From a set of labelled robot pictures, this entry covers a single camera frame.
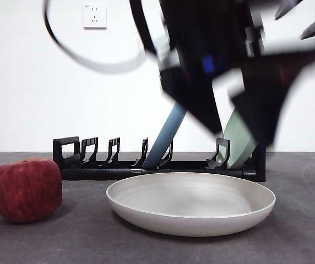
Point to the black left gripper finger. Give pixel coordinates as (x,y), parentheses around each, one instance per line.
(198,101)
(265,96)

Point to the red apple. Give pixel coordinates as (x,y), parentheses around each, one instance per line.
(26,192)

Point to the black plate rack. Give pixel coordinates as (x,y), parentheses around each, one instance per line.
(72,173)

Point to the cream yellow plate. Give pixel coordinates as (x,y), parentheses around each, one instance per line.
(190,217)

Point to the blue plate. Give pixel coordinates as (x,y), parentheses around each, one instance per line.
(163,137)

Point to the green plate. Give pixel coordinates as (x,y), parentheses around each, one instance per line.
(238,143)

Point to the white wall socket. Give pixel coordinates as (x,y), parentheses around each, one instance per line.
(95,16)

